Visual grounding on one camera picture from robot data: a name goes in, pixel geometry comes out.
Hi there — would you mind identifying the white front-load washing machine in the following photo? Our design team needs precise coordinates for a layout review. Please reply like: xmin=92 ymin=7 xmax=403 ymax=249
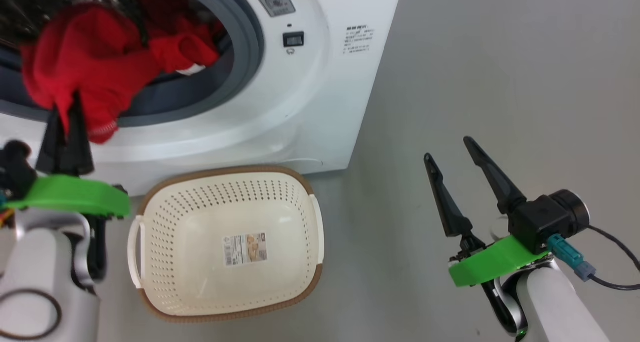
xmin=0 ymin=0 xmax=405 ymax=198

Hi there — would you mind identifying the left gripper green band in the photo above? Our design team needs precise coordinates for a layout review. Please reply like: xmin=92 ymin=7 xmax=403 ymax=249
xmin=0 ymin=93 xmax=132 ymax=219

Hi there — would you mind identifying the red garment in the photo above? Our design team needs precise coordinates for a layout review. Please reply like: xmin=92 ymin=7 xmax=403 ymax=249
xmin=20 ymin=0 xmax=224 ymax=145

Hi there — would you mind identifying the basket product label sticker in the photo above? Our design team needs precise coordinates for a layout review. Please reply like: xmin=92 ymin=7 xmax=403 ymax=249
xmin=222 ymin=232 xmax=268 ymax=268

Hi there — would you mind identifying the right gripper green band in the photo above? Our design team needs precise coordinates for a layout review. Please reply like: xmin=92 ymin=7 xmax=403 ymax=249
xmin=424 ymin=136 xmax=591 ymax=288

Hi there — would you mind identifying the right arm black cable teal connector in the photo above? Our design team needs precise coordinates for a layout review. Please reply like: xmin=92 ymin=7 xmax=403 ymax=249
xmin=546 ymin=225 xmax=640 ymax=291

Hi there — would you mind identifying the cream perforated laundry basket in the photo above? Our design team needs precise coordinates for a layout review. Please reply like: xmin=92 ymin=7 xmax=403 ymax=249
xmin=127 ymin=165 xmax=326 ymax=324

